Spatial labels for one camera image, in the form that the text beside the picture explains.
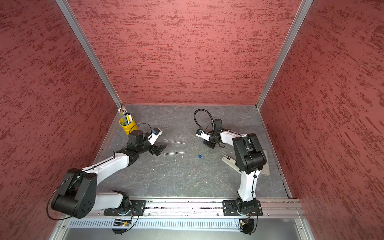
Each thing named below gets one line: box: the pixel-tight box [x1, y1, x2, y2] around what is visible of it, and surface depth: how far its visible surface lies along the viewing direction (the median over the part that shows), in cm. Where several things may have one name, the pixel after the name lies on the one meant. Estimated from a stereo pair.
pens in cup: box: [117, 108, 132, 126], surface depth 99 cm
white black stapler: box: [221, 154, 242, 174], surface depth 90 cm
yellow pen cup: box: [119, 115, 139, 135], surface depth 99 cm
